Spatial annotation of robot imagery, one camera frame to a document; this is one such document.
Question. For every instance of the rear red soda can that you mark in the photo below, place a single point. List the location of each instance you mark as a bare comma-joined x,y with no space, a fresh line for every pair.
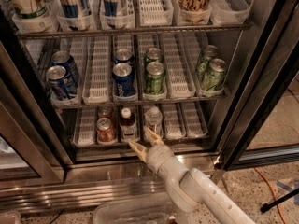
105,112

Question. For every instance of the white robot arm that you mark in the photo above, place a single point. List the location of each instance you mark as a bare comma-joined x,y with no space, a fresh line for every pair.
187,187

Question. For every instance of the brown bottle white cap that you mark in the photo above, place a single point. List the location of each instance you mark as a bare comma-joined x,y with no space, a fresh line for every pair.
128,124

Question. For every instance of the rear centre green can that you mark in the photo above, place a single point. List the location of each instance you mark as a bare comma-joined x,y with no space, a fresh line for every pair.
153,54

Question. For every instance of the rear left blue can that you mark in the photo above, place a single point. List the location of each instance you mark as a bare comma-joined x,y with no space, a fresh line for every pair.
67,61

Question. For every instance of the front centre green can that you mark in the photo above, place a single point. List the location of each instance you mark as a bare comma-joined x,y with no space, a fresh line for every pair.
154,78

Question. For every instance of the front right green can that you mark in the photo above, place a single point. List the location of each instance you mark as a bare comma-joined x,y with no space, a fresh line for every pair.
214,75

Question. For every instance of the open fridge door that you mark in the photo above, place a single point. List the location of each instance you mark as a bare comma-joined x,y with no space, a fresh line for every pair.
264,65

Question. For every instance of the front centre blue can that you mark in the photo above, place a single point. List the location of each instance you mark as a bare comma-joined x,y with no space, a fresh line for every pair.
123,77

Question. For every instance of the front red soda can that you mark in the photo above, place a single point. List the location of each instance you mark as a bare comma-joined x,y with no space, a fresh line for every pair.
105,131

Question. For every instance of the white green tall can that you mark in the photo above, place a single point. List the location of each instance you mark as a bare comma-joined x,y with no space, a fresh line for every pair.
29,9

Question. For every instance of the front left blue can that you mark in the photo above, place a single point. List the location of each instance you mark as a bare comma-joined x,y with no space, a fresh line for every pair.
61,82

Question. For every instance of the rear centre blue can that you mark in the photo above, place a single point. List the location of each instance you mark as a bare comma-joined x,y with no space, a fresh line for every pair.
124,56

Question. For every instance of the black stand leg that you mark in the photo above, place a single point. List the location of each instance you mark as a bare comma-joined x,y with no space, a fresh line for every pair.
267,206

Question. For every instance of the red soda can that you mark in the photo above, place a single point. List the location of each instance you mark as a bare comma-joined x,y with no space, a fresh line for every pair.
105,131
105,112

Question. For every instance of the clear plastic bin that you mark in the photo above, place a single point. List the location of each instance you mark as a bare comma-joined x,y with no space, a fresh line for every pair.
153,209

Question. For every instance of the rear right green can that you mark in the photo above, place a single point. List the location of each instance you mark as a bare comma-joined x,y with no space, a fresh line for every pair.
209,53

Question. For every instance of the clear water bottle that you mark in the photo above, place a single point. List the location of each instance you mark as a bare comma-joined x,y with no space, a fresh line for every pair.
153,120

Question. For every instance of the stainless steel fridge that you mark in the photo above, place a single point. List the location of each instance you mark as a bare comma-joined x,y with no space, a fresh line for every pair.
55,160

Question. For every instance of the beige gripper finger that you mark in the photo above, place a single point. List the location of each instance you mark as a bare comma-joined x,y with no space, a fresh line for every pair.
139,150
153,138

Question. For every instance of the small clear container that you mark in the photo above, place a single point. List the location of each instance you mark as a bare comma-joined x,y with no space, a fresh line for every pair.
10,218

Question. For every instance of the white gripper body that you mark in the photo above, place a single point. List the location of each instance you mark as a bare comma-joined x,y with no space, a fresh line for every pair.
159,156

